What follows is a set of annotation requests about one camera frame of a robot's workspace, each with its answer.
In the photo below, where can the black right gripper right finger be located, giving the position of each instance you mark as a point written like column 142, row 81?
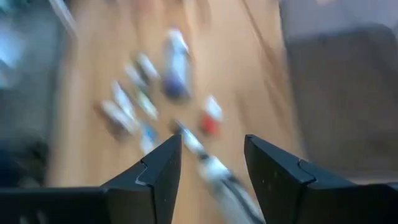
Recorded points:
column 295, row 196

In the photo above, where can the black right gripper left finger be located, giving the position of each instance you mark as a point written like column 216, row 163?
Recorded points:
column 140, row 199

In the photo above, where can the small blue food coloring bottle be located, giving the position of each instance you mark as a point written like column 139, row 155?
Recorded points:
column 148, row 133

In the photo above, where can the large black food coloring bottle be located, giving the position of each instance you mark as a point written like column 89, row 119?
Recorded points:
column 227, row 186

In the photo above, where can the small dark food coloring bottle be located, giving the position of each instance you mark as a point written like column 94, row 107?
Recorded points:
column 189, row 140

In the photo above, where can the small brown food coloring bottle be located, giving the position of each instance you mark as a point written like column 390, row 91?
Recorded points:
column 118, row 117

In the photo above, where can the small black food coloring bottle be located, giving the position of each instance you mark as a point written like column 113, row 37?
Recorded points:
column 123, row 99

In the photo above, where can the translucent grey plastic bin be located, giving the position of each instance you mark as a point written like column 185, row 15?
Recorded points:
column 342, row 102

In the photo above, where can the small red food coloring bottle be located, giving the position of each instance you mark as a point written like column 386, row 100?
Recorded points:
column 211, row 116

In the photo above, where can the small pale food coloring bottle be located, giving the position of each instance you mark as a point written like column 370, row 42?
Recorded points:
column 135, row 76

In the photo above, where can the large purple food coloring bottle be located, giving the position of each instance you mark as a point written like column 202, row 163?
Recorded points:
column 177, row 65

